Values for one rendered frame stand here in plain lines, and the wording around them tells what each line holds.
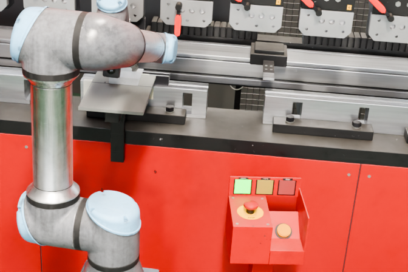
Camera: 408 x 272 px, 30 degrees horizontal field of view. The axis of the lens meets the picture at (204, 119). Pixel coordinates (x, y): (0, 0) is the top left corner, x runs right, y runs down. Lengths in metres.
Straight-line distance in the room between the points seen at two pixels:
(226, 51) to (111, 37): 1.13
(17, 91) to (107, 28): 0.97
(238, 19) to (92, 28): 0.80
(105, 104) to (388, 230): 0.95
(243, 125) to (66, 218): 0.82
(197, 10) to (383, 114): 0.65
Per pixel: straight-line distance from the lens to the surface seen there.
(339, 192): 2.33
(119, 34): 1.51
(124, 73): 2.33
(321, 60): 2.59
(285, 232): 2.12
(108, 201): 1.68
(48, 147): 1.61
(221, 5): 2.77
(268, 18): 2.20
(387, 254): 2.47
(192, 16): 2.21
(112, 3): 1.93
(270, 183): 2.13
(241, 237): 2.04
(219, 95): 4.45
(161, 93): 2.32
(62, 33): 1.50
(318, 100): 2.32
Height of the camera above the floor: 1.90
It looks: 26 degrees down
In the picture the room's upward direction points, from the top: 4 degrees clockwise
